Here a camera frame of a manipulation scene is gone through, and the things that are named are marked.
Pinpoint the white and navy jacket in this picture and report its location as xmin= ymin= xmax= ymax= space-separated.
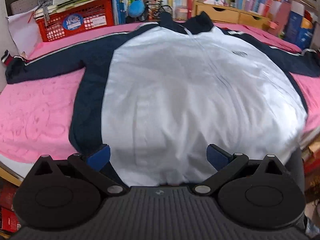
xmin=2 ymin=13 xmax=319 ymax=186

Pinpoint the pink bunny towel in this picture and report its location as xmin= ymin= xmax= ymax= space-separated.
xmin=1 ymin=23 xmax=319 ymax=164

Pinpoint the wooden drawer organizer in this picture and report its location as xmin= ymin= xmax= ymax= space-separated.
xmin=194 ymin=2 xmax=270 ymax=30

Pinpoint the blue box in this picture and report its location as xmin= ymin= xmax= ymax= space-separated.
xmin=284 ymin=11 xmax=314 ymax=50

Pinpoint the red plastic crate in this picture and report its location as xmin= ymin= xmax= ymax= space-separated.
xmin=35 ymin=0 xmax=114 ymax=42

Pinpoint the blue plush ball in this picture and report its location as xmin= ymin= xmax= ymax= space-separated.
xmin=127 ymin=0 xmax=145 ymax=18

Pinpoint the miniature bicycle model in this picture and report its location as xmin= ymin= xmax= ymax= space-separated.
xmin=144 ymin=0 xmax=173 ymax=21

